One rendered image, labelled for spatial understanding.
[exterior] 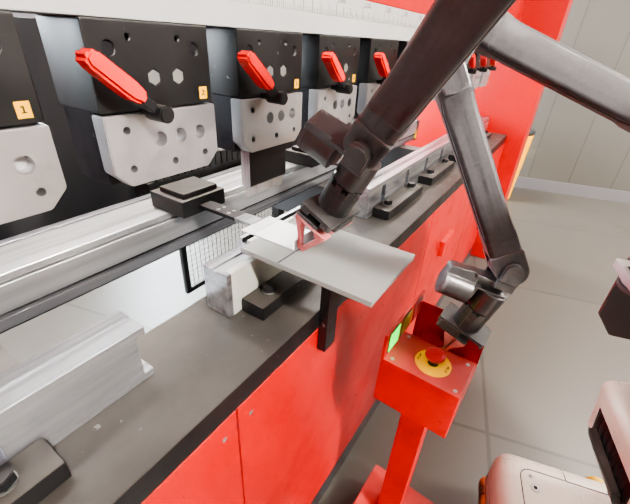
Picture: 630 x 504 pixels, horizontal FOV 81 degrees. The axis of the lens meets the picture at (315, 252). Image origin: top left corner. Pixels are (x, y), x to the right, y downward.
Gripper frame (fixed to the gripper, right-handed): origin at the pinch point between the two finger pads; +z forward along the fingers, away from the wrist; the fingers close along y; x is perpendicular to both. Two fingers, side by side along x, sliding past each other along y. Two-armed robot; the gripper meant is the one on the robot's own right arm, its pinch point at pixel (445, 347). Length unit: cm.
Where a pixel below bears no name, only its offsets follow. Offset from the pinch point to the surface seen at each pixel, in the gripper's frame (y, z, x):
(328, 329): 20.4, -3.6, 21.0
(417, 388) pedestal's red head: 0.5, -0.9, 15.8
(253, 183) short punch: 43, -26, 25
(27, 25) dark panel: 98, -33, 35
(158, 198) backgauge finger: 66, -9, 28
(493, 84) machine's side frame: 58, -27, -194
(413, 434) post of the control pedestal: -6.1, 20.4, 8.7
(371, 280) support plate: 16.8, -22.1, 23.1
